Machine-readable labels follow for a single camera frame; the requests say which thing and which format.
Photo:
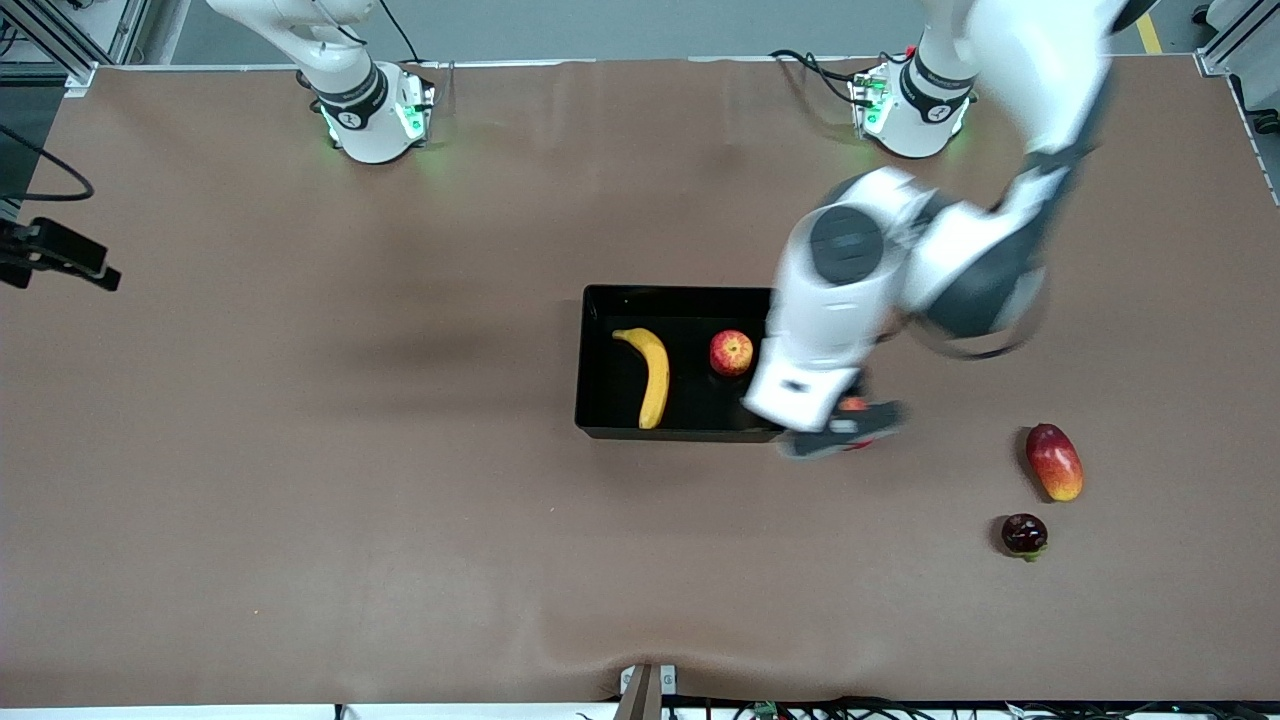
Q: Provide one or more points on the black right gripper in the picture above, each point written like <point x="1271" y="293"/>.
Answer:
<point x="8" y="231"/>

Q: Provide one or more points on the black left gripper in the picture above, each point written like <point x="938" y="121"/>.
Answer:
<point x="863" y="385"/>

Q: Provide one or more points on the red yellow apple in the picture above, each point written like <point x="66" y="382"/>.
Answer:
<point x="731" y="353"/>

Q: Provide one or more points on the yellow banana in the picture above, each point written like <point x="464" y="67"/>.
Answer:
<point x="655" y="380"/>

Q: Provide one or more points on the black plastic box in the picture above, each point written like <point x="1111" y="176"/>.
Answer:
<point x="600" y="400"/>

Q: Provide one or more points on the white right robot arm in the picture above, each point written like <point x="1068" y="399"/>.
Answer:
<point x="365" y="120"/>

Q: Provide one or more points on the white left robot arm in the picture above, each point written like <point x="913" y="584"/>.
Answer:
<point x="830" y="300"/>

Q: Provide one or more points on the red apple left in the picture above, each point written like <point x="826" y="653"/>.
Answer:
<point x="853" y="404"/>

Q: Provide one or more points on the dark purple mangosteen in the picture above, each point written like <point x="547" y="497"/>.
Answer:
<point x="1024" y="533"/>

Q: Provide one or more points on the red yellow mango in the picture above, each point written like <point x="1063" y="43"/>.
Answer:
<point x="1055" y="465"/>

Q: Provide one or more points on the aluminium frame profile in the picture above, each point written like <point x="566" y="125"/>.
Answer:
<point x="80" y="75"/>
<point x="1225" y="50"/>

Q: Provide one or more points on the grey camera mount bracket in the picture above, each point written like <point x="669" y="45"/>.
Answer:
<point x="640" y="695"/>

